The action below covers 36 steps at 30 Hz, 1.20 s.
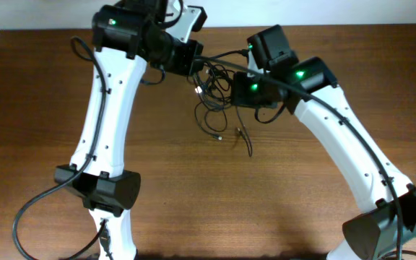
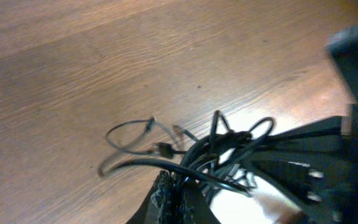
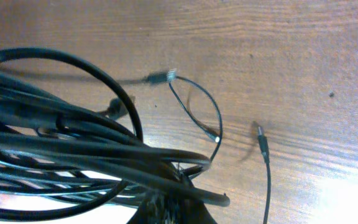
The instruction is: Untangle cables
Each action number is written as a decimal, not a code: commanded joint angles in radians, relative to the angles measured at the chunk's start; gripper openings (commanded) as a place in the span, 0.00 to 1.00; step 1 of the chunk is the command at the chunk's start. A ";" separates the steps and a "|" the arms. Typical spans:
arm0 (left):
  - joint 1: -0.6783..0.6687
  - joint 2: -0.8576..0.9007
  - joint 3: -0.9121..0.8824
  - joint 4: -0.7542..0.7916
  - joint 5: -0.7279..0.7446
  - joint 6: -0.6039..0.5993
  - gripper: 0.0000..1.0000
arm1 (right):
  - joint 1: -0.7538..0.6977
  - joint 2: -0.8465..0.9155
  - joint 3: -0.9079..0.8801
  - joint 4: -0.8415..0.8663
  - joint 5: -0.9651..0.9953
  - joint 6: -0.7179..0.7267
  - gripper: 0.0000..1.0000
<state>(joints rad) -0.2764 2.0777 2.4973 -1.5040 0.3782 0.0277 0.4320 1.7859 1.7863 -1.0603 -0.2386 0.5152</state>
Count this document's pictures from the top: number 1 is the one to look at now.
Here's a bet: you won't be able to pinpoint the black usb cables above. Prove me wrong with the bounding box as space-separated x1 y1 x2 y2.
192 61 254 158

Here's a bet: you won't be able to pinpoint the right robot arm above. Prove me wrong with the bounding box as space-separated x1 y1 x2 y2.
232 25 416 259

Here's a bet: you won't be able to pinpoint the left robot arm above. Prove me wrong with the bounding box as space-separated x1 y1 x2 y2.
54 1 207 259

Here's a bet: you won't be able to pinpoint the left camera black cable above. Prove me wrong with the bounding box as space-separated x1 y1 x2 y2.
12 35 108 260

